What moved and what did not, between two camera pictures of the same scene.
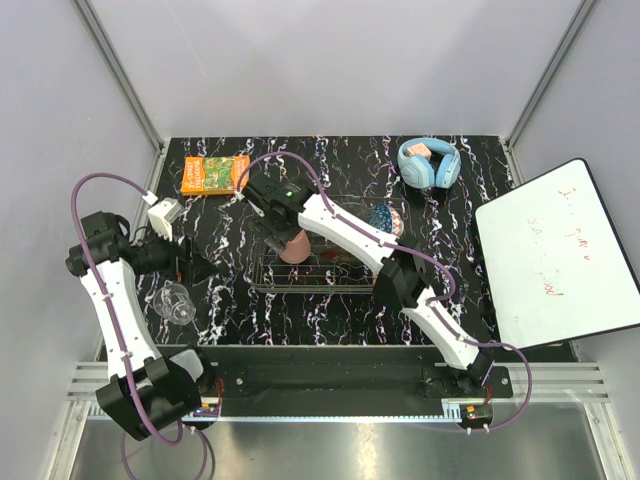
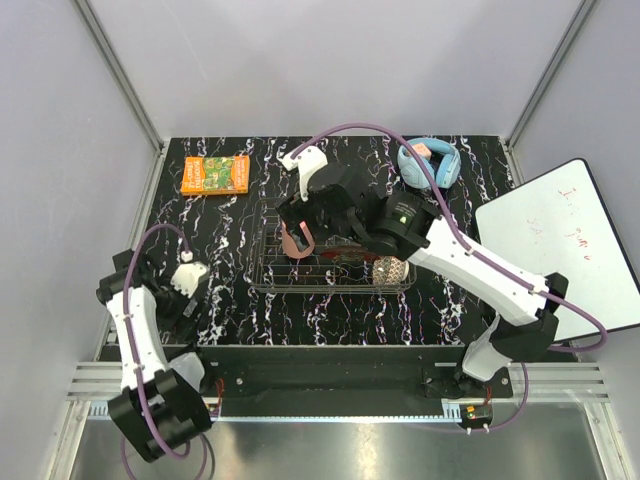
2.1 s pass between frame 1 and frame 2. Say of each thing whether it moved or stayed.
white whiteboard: stayed
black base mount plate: stayed
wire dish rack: stayed
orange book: stayed
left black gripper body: moved
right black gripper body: moved
